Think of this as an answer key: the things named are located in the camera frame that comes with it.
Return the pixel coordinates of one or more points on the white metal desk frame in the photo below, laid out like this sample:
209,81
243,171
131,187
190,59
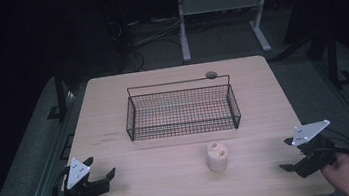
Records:
218,3

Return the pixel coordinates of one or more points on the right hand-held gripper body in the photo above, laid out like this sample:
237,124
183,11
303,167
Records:
315,153

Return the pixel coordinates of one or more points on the person's right hand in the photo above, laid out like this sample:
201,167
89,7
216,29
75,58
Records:
344,174

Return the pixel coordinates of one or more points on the beige lotus root piece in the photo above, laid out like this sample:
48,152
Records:
217,158

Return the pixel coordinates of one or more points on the black metal stand post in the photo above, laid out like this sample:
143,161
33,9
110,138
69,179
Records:
60,92
333,58

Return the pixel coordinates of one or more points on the grey round table cap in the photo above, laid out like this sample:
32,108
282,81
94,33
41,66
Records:
211,74

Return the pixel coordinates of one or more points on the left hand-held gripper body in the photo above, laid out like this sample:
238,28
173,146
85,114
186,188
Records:
83,190

